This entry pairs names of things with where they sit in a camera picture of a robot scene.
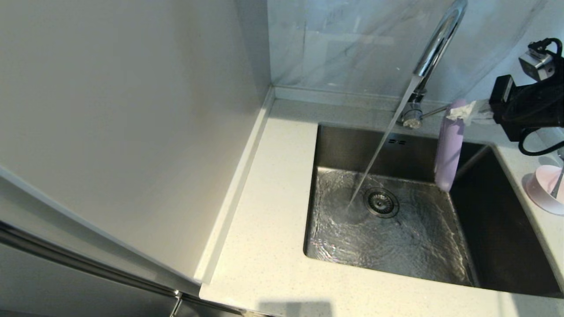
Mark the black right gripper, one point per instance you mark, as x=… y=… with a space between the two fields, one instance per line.
x=533 y=108

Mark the lilac plate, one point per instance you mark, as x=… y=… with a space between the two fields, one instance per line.
x=449 y=154

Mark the chrome gooseneck faucet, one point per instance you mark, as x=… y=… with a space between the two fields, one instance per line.
x=412 y=118

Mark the pink bowl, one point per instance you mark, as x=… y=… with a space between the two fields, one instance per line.
x=539 y=193

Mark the stainless steel sink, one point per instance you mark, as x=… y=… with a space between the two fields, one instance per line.
x=418 y=246

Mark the running water stream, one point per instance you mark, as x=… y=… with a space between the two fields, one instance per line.
x=378 y=149

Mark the metal spoon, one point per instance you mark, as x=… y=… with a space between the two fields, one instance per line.
x=558 y=185

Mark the round metal drain strainer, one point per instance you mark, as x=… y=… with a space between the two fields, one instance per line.
x=381 y=202

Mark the white tall cabinet panel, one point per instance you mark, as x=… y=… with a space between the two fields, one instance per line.
x=132 y=110

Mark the grey appliance front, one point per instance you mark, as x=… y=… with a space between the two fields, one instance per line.
x=66 y=286

